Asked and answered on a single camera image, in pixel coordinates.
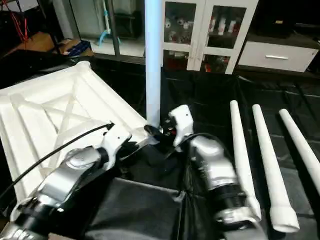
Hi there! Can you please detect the white plastic table top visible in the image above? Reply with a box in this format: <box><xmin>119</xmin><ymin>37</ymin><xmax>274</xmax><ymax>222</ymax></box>
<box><xmin>0</xmin><ymin>60</ymin><xmax>162</xmax><ymax>203</ymax></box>

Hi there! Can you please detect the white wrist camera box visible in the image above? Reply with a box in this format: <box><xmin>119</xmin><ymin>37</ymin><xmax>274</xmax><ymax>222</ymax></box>
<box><xmin>98</xmin><ymin>123</ymin><xmax>133</xmax><ymax>170</ymax></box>
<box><xmin>168</xmin><ymin>104</ymin><xmax>195</xmax><ymax>149</ymax></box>

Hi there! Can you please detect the white glass-door cabinet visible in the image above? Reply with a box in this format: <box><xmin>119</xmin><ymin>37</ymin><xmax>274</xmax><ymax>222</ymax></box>
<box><xmin>150</xmin><ymin>0</ymin><xmax>260</xmax><ymax>75</ymax></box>

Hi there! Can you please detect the brown cardboard box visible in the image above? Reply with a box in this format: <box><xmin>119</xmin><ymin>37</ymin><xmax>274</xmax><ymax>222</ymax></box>
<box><xmin>56</xmin><ymin>39</ymin><xmax>78</xmax><ymax>55</ymax></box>

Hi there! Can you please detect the white drawer unit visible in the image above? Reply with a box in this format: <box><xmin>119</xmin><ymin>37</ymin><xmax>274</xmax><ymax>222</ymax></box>
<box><xmin>238</xmin><ymin>41</ymin><xmax>320</xmax><ymax>73</ymax></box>

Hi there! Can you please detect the light blue hooked pole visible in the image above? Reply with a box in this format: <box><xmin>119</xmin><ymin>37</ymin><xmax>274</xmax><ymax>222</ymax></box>
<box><xmin>96</xmin><ymin>0</ymin><xmax>118</xmax><ymax>47</ymax></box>

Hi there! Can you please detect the white plastic table leg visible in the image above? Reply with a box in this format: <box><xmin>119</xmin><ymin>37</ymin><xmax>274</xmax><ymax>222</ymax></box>
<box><xmin>251</xmin><ymin>104</ymin><xmax>300</xmax><ymax>234</ymax></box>
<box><xmin>229</xmin><ymin>100</ymin><xmax>262</xmax><ymax>222</ymax></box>
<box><xmin>144</xmin><ymin>0</ymin><xmax>163</xmax><ymax>129</ymax></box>
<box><xmin>278</xmin><ymin>108</ymin><xmax>320</xmax><ymax>193</ymax></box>

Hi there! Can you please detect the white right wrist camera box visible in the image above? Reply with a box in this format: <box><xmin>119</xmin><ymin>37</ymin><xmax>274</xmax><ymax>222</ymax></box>
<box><xmin>168</xmin><ymin>104</ymin><xmax>195</xmax><ymax>149</ymax></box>

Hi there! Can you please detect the blue plastic bag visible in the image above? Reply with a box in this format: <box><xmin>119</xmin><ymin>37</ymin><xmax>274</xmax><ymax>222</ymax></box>
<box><xmin>69</xmin><ymin>41</ymin><xmax>94</xmax><ymax>58</ymax></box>

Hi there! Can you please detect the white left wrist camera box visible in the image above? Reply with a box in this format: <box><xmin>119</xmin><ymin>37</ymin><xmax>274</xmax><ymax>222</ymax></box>
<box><xmin>98</xmin><ymin>123</ymin><xmax>133</xmax><ymax>170</ymax></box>

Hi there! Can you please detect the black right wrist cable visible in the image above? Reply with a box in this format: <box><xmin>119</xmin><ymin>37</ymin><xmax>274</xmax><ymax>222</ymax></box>
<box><xmin>175</xmin><ymin>132</ymin><xmax>232</xmax><ymax>166</ymax></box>

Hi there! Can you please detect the black work mat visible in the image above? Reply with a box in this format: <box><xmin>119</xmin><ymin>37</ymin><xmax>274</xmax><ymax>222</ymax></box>
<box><xmin>0</xmin><ymin>50</ymin><xmax>320</xmax><ymax>240</ymax></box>

